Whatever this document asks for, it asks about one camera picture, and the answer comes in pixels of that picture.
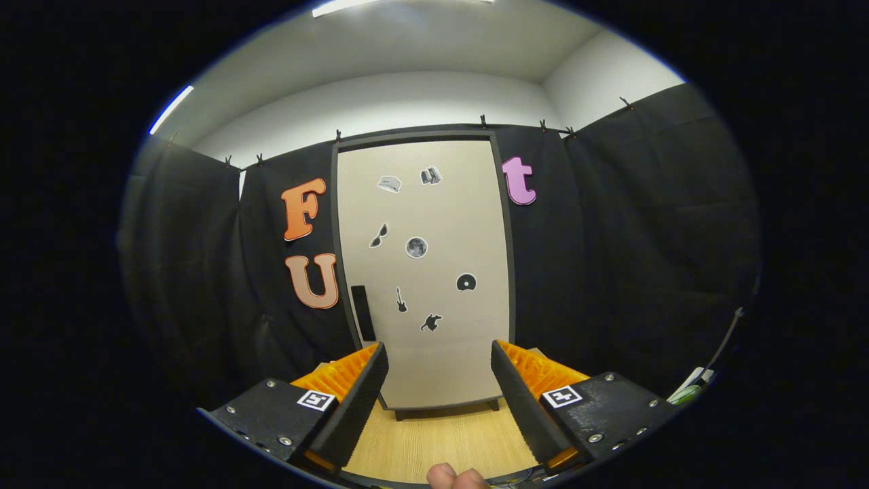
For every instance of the black backdrop cloth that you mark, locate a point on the black backdrop cloth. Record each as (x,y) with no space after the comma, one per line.
(645,238)

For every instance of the wide ceiling light panel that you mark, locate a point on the wide ceiling light panel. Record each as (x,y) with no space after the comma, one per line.
(339,7)

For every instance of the row of black cloth clips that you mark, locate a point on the row of black cloth clips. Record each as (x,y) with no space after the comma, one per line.
(483,122)

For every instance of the narrow ceiling light panel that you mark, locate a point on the narrow ceiling light panel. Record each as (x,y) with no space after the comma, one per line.
(170,110)

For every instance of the dark grey shoe cabinet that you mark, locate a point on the dark grey shoe cabinet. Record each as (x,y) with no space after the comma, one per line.
(414,136)

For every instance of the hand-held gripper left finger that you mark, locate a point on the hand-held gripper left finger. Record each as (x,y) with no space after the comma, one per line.
(356,414)

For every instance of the small white object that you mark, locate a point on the small white object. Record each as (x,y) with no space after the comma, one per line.
(687,387)

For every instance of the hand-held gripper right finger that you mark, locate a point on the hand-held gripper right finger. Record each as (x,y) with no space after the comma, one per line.
(526,414)

